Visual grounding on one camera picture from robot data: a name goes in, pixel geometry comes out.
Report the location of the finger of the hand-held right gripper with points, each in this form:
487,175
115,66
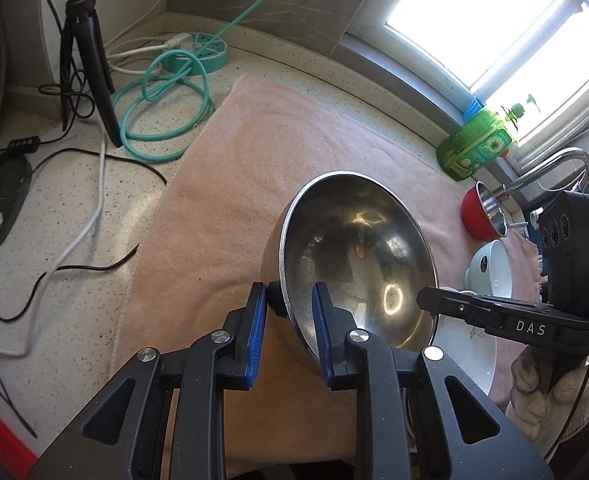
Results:
449,305

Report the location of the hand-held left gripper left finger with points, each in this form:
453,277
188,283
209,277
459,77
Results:
254,340

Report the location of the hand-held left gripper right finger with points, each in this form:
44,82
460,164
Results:
323,340

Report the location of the pale blue ceramic bowl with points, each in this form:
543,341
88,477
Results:
489,270

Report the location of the brown leaf white plate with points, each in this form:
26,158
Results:
464,360

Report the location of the red steel bowl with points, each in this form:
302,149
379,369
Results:
472,210

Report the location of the large stainless steel bowl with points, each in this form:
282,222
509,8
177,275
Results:
354,240

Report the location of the person's right hand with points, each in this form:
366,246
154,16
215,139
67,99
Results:
529,385

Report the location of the chrome kitchen faucet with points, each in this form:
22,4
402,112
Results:
539,170

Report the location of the pink towel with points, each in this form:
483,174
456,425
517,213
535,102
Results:
224,210

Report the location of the green dish soap bottle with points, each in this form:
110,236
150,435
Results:
469,150

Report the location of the blue plastic cup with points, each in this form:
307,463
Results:
473,107

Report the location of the window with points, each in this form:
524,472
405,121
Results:
474,20

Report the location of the teal power strip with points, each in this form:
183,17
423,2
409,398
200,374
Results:
209,57

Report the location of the black inline remote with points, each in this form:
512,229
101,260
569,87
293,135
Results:
23,144

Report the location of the black tripod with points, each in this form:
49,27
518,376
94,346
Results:
94,60

